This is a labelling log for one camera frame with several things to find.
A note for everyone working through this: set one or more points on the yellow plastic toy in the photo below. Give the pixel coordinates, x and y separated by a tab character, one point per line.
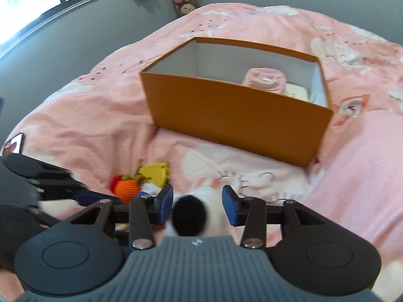
157	173

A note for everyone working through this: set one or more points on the orange crochet fruit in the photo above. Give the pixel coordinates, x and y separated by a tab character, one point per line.
126	187

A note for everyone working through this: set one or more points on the sailor duck plush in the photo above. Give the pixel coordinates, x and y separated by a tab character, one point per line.
149	189

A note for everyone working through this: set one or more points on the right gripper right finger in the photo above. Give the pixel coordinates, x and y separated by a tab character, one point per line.
249	212

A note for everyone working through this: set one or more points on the pink fabric pouch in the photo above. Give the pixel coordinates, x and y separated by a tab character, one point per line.
265	79

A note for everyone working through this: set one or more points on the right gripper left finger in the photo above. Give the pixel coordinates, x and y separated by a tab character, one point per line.
146	211

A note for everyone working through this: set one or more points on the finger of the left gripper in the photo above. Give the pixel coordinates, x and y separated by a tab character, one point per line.
87	197

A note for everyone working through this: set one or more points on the white small box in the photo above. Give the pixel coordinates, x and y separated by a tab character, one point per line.
296	92

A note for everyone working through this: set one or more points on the white dog plush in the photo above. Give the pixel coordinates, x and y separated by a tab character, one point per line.
199	213

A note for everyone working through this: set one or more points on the pink patterned bed quilt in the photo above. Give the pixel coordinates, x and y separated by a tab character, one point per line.
99	126

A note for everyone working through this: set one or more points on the orange cardboard box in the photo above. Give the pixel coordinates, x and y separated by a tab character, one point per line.
197	89

